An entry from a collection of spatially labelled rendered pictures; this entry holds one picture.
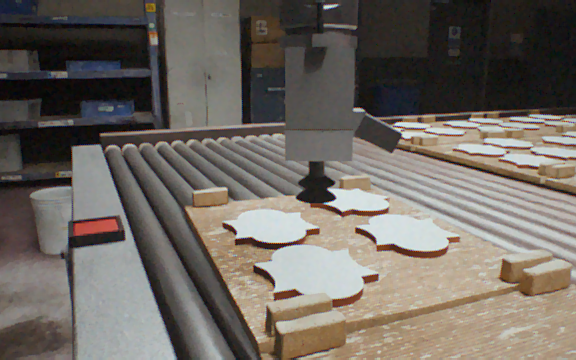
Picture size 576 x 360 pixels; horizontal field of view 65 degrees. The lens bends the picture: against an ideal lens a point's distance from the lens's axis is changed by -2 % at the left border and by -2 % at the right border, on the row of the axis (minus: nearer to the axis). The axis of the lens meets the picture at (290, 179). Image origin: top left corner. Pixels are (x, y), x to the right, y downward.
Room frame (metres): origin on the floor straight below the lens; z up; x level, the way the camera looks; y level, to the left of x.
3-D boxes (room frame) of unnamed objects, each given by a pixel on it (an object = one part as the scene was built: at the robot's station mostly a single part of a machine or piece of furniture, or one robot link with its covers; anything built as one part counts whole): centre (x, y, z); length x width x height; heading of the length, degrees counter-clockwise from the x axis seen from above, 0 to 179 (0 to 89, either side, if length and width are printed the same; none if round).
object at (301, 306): (0.36, -0.01, 0.95); 0.06 x 0.02 x 0.03; 111
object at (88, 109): (4.83, 1.89, 0.72); 0.50 x 0.38 x 0.16; 102
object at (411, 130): (1.56, -0.42, 0.94); 0.41 x 0.35 x 0.04; 24
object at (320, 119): (0.46, -0.05, 1.13); 0.12 x 0.09 x 0.16; 89
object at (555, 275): (0.43, -0.27, 0.95); 0.06 x 0.02 x 0.03; 112
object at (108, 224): (0.64, 0.29, 0.92); 0.06 x 0.06 x 0.01; 25
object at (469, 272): (0.59, -0.06, 0.93); 0.41 x 0.35 x 0.02; 21
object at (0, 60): (4.56, 2.67, 1.20); 0.36 x 0.28 x 0.22; 97
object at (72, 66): (4.74, 1.98, 1.14); 0.50 x 0.38 x 0.11; 118
